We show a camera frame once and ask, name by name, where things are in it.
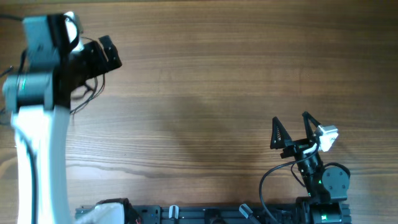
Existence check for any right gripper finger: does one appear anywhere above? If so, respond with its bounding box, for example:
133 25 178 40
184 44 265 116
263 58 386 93
302 111 321 139
270 116 292 149

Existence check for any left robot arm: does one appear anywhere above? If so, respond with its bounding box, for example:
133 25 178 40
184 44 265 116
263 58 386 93
2 12 122 223

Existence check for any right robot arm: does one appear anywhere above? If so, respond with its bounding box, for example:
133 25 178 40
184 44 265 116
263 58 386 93
270 112 352 223

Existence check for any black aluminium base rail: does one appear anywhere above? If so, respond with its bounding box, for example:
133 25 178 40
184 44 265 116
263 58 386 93
75 203 352 224

